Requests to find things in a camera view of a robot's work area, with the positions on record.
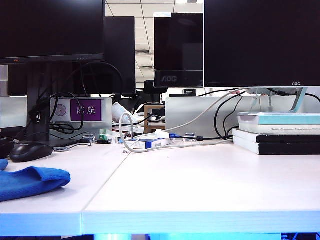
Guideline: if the blue microfiber rag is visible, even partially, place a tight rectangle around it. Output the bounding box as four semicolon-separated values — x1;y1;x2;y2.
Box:
0;159;72;202

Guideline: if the small wooden shelf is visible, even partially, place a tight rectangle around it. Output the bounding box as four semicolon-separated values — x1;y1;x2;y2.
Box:
143;104;166;134

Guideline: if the wide frosted desk partition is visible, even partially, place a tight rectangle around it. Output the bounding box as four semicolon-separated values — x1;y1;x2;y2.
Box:
164;96;320;139

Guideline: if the blue and white box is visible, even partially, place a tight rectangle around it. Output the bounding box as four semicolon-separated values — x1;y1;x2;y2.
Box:
124;138;176;150

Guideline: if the flat printed booklet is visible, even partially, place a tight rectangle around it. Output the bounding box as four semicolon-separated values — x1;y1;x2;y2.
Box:
111;123;145;135

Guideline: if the black office chair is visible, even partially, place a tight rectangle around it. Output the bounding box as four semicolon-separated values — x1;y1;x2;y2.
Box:
143;79;168;103

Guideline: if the black slanted stand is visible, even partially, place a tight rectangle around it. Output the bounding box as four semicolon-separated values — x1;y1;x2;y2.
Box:
111;94;143;114

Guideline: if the green and white box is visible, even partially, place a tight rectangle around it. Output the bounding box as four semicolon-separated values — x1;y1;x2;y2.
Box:
98;133;121;145

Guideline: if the purple name sign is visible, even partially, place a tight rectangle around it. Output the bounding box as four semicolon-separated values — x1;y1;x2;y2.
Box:
70;99;102;122

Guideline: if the glossy black AOC monitor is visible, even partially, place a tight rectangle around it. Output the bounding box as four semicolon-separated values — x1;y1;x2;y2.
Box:
153;12;204;88

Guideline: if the matte black monitor shell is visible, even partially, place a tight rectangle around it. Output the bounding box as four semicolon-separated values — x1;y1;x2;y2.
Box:
6;16;136;97

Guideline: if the black spine book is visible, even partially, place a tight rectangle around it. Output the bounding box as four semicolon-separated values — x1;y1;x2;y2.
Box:
231;127;320;144
232;136;320;155

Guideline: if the white book with text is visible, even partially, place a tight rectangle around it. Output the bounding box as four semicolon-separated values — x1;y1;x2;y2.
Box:
237;123;320;136

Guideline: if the right black AOC monitor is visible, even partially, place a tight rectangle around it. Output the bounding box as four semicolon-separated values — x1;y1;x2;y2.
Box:
203;0;320;88

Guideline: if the black monitor stand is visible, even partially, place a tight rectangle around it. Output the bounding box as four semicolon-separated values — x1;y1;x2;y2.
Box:
25;62;84;148

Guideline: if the black computer mouse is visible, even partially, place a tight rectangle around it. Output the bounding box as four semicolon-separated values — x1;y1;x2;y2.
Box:
9;141;54;163

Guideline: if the white teal monitor stand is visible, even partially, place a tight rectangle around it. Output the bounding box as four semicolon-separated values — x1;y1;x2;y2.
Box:
245;87;311;113

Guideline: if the large black monitor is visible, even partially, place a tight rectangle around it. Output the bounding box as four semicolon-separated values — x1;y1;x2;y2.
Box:
0;0;105;65

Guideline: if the black low device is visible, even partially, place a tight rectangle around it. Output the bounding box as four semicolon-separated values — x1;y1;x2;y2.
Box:
0;126;26;160

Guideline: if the white cable with plug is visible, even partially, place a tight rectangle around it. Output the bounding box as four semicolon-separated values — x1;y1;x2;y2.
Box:
118;87;246;154

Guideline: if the black cable with blue plug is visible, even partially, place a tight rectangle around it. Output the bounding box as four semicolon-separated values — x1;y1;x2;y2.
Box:
168;90;246;141

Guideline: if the black arched cable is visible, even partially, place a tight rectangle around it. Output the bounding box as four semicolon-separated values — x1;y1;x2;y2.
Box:
62;61;124;98

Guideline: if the thin black cable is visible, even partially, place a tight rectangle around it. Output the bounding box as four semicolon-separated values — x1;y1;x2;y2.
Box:
222;94;244;140

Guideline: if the black cable bundle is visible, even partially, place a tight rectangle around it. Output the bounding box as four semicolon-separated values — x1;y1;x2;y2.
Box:
14;91;85;145

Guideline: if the black cable with connector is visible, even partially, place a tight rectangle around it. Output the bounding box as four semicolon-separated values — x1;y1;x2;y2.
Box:
265;87;320;103

